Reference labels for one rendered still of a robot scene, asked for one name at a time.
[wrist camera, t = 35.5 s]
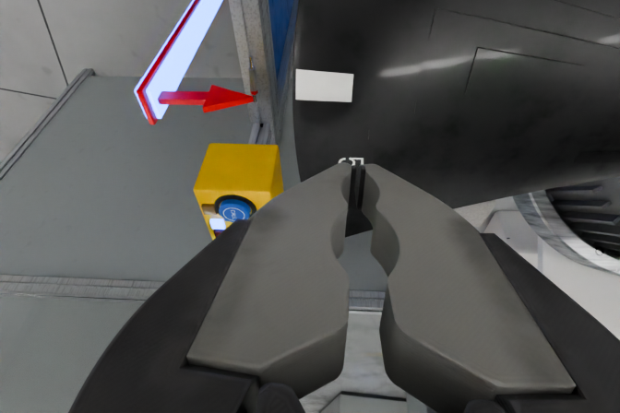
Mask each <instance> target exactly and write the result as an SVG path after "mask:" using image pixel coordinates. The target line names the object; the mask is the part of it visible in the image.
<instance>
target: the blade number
mask: <svg viewBox="0 0 620 413"><path fill-rule="evenodd" d="M330 161H331V167H332V166H334V165H336V164H338V163H341V162H346V163H349V164H351V165H356V166H359V165H362V164H374V148H373V147H370V148H347V149H331V150H330Z"/></svg>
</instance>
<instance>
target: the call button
mask: <svg viewBox="0 0 620 413"><path fill-rule="evenodd" d="M219 212H220V215H221V216H222V217H223V218H224V220H225V221H230V222H235V221H236V220H237V219H238V218H240V219H249V217H250V212H251V208H250V206H249V205H248V204H247V203H245V202H243V201H240V200H236V199H227V200H224V201H222V202H221V205H220V209H219Z"/></svg>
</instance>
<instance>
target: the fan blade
mask: <svg viewBox="0 0 620 413"><path fill-rule="evenodd" d="M296 69H301V70H311V71H321V72H332V73H343V74H353V83H352V102H345V101H322V100H297V99H296ZM292 113H293V130H294V141H295V149H296V158H297V164H298V170H299V175H300V180H301V182H303V181H305V180H307V179H309V178H311V177H313V176H315V175H317V174H319V173H320V172H322V171H324V170H326V169H328V168H330V167H331V161H330V150H331V149H347V148H374V164H376V165H378V166H380V167H382V168H384V169H385V170H387V171H390V172H392V173H393V174H395V175H397V176H399V177H400V178H401V179H403V180H405V181H407V182H409V183H411V184H413V185H415V186H417V187H418V188H420V189H422V190H424V191H425V192H426V193H428V194H430V195H432V196H434V197H435V198H437V199H439V200H440V201H442V202H443V203H445V204H446V205H448V206H449V207H451V208H452V209H455V208H459V207H466V206H470V205H474V204H479V203H482V202H487V201H492V200H496V199H500V198H505V197H510V196H513V195H522V194H526V193H531V192H537V191H541V190H546V189H551V188H556V187H561V186H566V185H571V184H577V183H586V182H592V181H598V180H603V179H609V178H614V177H620V0H299V1H298V9H297V17H296V26H295V36H294V48H293V67H292Z"/></svg>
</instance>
